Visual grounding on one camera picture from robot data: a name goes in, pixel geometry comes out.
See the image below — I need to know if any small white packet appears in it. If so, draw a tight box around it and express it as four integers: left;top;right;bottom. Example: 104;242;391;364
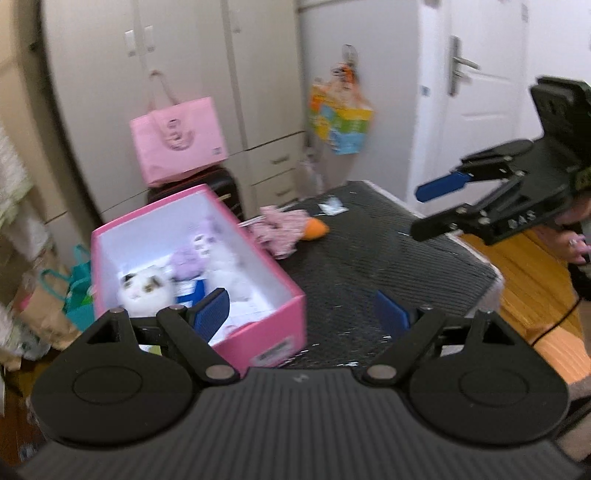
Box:
318;196;348;216

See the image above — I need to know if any pale knitted cloth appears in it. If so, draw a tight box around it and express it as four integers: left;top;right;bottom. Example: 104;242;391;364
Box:
0;124;35;227

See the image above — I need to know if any person's right hand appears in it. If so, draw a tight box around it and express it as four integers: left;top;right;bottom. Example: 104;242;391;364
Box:
547;196;591;266

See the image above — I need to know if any blue tissue packet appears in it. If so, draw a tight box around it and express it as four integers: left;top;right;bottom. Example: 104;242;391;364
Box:
178;279;207;308

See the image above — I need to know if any white door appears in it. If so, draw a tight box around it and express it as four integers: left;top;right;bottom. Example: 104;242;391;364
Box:
418;0;541;204

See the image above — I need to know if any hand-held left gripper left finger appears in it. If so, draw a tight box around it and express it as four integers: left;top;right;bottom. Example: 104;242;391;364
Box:
85;288;241;385

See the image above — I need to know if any printed paper sheet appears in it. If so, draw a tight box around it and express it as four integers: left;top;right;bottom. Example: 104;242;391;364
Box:
222;300;273;334

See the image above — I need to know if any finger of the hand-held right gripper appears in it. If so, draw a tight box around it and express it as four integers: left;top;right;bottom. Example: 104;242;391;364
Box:
411;178;528;243
414;141;535;204

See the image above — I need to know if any pink floral cloth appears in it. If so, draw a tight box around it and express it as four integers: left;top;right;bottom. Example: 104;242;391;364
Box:
240;205;310;259

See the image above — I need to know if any black cable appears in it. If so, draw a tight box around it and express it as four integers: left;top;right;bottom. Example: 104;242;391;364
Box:
529;277;591;347

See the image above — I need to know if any black mesh mat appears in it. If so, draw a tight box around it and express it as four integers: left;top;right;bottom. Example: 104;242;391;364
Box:
277;181;499;370

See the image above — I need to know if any colourful gift bag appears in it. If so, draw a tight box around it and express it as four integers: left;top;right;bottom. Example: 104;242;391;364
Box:
308;44;374;155

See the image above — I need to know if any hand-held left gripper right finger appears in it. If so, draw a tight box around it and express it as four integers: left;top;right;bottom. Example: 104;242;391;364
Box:
361;290;518;387

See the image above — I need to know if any purple plush toy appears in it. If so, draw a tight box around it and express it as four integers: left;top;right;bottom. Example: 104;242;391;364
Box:
168;222;220;282

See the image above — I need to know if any pink cardboard box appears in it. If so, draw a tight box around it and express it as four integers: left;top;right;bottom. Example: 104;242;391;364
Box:
91;184;306;377

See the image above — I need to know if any teal shopping bag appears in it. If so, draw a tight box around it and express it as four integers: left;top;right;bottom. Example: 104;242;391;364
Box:
39;244;96;330

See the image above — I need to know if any white cat plush toy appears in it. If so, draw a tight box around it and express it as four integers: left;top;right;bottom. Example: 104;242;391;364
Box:
115;268;178;319

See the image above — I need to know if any pink paper bag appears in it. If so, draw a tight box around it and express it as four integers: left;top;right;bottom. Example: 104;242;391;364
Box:
129;69;229;188

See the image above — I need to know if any metal door handle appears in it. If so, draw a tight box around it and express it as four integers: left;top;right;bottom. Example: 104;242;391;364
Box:
448;36;481;97

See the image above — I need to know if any beige wardrobe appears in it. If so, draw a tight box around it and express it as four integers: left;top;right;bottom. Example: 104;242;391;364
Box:
41;0;315;227

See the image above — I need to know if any brown paper bag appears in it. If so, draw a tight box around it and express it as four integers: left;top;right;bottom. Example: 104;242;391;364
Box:
14;286;79;352

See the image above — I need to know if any small orange plush toy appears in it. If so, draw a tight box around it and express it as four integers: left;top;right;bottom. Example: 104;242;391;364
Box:
302;218;329;241

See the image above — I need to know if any black suitcase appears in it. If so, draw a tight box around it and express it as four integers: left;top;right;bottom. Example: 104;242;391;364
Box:
147;166;243;227

